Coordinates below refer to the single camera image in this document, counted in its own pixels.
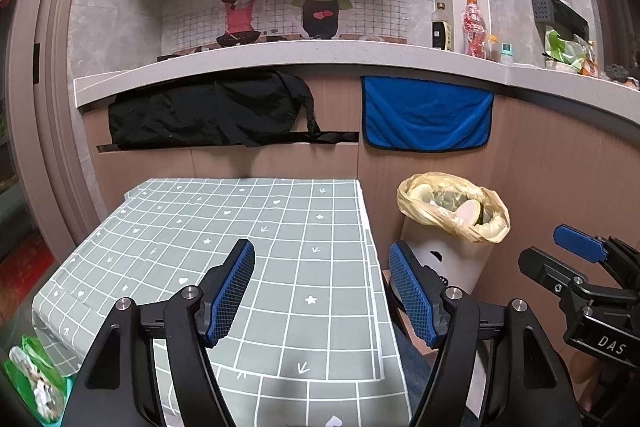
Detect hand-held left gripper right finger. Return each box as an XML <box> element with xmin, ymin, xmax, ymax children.
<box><xmin>388</xmin><ymin>241</ymin><xmax>583</xmax><ymax>427</ymax></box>

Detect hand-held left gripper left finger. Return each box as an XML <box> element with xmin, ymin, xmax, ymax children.
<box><xmin>61</xmin><ymin>238</ymin><xmax>257</xmax><ymax>427</ymax></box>

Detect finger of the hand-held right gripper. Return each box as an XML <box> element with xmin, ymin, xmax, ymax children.
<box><xmin>517</xmin><ymin>247</ymin><xmax>588</xmax><ymax>295</ymax></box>
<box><xmin>553</xmin><ymin>225</ymin><xmax>640</xmax><ymax>278</ymax></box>

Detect white trash bin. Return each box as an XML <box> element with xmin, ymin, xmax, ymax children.
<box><xmin>400</xmin><ymin>212</ymin><xmax>493</xmax><ymax>303</ymax></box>

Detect person's leg in jeans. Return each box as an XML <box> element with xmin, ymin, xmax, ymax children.
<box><xmin>390</xmin><ymin>322</ymin><xmax>443</xmax><ymax>427</ymax></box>

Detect green grid tablecloth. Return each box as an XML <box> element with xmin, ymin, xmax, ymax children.
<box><xmin>31</xmin><ymin>178</ymin><xmax>388</xmax><ymax>427</ymax></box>

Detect blue towel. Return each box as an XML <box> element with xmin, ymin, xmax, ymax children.
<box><xmin>360</xmin><ymin>76</ymin><xmax>495</xmax><ymax>154</ymax></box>

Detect black cloth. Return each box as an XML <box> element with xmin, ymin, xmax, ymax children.
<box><xmin>108</xmin><ymin>72</ymin><xmax>360</xmax><ymax>148</ymax></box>

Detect bagged green vegetables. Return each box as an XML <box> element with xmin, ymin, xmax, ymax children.
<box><xmin>544</xmin><ymin>29</ymin><xmax>601</xmax><ymax>75</ymax></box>

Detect green plastic bag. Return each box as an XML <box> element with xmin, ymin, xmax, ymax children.
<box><xmin>2</xmin><ymin>336</ymin><xmax>66</xmax><ymax>423</ymax></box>

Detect black dish rack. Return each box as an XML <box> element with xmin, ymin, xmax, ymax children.
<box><xmin>550</xmin><ymin>1</ymin><xmax>590</xmax><ymax>38</ymax></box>

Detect red label plastic bottle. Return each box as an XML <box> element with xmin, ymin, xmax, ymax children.
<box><xmin>462</xmin><ymin>0</ymin><xmax>488</xmax><ymax>58</ymax></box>

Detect beige kitchen countertop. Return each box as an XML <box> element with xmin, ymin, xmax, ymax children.
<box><xmin>73</xmin><ymin>39</ymin><xmax>640</xmax><ymax>128</ymax></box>

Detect dark sauce bottle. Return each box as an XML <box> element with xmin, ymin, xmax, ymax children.
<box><xmin>431</xmin><ymin>3</ymin><xmax>453</xmax><ymax>52</ymax></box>

